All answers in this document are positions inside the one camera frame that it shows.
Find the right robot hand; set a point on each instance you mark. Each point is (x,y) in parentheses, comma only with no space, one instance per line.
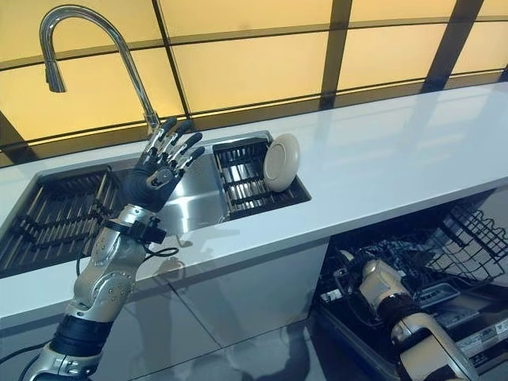
(389,252)

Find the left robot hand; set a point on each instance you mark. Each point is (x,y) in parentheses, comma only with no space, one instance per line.
(143,186)

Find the small cream deep plate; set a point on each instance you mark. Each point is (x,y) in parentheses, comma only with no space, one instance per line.
(282,162)

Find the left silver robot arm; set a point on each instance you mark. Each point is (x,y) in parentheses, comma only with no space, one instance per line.
(103,274)

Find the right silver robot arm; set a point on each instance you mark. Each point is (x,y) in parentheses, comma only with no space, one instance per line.
(416,341)

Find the open dishwasher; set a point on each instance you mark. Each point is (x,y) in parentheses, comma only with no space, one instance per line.
(456,293)

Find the dishwasher door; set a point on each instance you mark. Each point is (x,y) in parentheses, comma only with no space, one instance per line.
(476,349)

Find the stainless steel sink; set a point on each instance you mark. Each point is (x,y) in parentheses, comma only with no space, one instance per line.
(190,202)

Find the black dish drying rack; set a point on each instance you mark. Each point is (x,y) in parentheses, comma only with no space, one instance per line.
(51,222)
(242,186)

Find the chrome gooseneck faucet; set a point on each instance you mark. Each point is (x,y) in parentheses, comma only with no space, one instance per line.
(131,67)

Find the white base cabinet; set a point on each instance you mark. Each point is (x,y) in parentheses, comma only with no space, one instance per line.
(246,285)

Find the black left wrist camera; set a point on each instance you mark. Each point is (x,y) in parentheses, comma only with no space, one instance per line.
(148,232)

